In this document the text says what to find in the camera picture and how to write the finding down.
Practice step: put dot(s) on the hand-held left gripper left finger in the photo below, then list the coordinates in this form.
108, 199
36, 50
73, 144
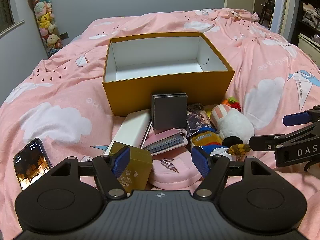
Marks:
121, 160

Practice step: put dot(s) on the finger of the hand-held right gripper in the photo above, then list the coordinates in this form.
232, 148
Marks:
262, 143
296, 119

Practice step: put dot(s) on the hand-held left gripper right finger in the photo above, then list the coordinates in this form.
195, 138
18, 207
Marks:
200, 161

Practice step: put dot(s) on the gold small box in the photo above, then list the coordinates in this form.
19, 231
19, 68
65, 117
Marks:
140, 165

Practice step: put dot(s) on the orange and blue plush doll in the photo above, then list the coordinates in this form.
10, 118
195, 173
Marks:
207, 138

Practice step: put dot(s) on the pink fabric pouch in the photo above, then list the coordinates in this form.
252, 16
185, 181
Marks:
175, 175

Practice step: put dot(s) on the white long box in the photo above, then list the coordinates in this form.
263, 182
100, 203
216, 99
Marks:
132, 132

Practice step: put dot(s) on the illustrated card box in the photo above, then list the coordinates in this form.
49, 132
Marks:
197, 117

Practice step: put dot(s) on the grey square box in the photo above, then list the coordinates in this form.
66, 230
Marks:
170, 112

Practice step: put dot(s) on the yellow cardboard box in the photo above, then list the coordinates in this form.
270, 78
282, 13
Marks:
175, 87

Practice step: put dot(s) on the white rabbit plush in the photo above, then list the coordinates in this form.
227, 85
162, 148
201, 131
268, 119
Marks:
235, 125

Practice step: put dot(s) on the pink card holder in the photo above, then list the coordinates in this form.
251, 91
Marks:
165, 142

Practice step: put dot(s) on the orange and green crochet toy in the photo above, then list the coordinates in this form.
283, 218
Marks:
231, 102

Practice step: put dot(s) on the beige storage box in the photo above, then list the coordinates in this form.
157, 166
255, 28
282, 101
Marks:
308, 46

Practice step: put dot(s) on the black smartphone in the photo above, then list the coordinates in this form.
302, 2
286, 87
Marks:
30, 165

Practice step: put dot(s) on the woven storage basket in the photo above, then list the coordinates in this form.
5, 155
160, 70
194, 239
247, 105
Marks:
311, 17

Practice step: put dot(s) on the dark wooden chair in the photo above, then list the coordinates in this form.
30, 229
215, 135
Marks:
267, 8

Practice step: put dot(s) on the window frame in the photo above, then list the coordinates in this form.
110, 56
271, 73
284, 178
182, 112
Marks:
7, 7

